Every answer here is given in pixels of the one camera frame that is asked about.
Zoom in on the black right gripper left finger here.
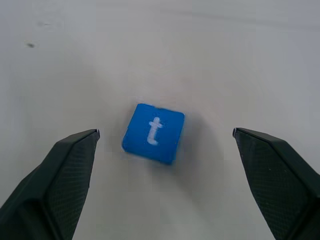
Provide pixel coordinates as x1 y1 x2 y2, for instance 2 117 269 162
0 128 101 240

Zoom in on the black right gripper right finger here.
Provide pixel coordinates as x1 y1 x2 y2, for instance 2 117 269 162
232 127 320 240

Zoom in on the blue letter tile t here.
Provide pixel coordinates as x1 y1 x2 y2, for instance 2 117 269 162
121 102 187 166

